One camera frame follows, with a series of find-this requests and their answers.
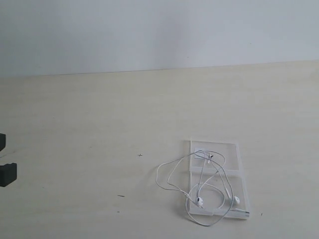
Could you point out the white wired earphones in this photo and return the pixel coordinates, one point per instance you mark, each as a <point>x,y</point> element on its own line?
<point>214,175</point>

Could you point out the white square sticker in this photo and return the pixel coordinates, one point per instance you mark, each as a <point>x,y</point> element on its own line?
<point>199,153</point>

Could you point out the clear plastic case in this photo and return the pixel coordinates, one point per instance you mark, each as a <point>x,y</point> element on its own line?
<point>212,199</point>

